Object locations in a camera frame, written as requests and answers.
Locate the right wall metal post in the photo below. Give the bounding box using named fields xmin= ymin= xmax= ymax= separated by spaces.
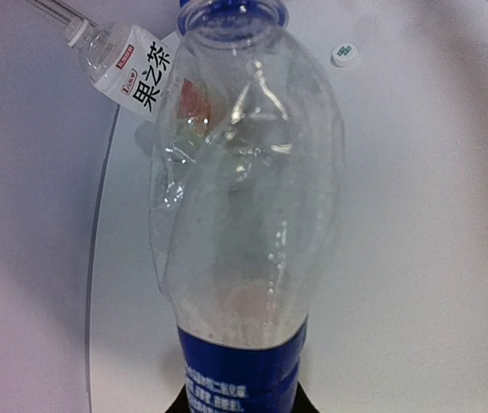
xmin=28 ymin=0 xmax=86 ymax=26

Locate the clear tea bottle white label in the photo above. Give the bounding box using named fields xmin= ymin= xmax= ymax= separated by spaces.
xmin=65 ymin=19 xmax=214 ymax=143

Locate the white bottle cap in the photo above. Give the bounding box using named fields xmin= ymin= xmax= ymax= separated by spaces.
xmin=330 ymin=43 xmax=358 ymax=68

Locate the clear pepsi bottle blue label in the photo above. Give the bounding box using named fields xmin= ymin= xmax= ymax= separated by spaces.
xmin=149 ymin=1 xmax=344 ymax=412

